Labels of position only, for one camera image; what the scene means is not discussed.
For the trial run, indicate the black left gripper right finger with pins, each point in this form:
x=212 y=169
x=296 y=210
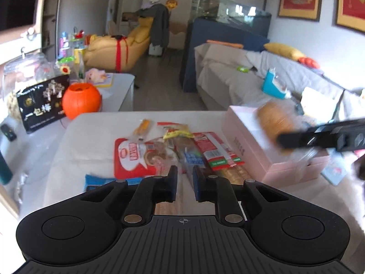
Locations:
x=219 y=191

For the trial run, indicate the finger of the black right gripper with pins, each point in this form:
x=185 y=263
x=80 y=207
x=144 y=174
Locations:
x=342 y=136

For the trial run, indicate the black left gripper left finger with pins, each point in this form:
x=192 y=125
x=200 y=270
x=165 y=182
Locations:
x=142 y=199

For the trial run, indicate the long red biscuit pack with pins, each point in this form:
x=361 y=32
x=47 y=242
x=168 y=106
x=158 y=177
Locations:
x=217 y=154

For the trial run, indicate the red roast duck snack bag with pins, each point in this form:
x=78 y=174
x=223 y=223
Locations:
x=143 y=159

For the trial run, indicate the round bread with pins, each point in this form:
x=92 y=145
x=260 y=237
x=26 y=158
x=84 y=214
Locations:
x=274 y=120

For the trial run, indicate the clear wafer biscuit pack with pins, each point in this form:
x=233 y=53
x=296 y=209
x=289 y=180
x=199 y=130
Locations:
x=191 y=156

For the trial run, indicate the small orange sausage snack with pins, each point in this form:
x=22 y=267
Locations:
x=141 y=132

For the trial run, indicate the yellow red snack packet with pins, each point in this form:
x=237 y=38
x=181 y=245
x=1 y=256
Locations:
x=172 y=130

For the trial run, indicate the blue snack packet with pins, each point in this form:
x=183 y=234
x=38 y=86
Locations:
x=93 y=182

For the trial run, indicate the pink cardboard box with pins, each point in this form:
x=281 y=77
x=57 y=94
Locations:
x=264 y=161

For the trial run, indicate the blue toy case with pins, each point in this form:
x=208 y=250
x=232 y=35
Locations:
x=274 y=86

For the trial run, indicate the yellow cushion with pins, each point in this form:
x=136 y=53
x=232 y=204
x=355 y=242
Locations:
x=284 y=51

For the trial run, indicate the beige grey sofa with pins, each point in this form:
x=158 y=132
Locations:
x=227 y=76

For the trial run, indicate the orange pumpkin bucket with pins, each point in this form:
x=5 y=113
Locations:
x=81 y=98

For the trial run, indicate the pink plush toy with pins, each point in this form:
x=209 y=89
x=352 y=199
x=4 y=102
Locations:
x=95 y=76

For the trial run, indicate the yellow armchair with red ribbon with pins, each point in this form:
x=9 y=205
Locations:
x=119 y=53

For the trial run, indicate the black plum snack box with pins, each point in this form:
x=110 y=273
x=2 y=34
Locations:
x=42 y=104

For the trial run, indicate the teal water bottle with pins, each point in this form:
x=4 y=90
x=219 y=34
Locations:
x=5 y=172

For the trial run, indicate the dark coat on rack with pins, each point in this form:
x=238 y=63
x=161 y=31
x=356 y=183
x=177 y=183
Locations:
x=159 y=31

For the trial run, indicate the glass fish tank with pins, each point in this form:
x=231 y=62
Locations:
x=233 y=14

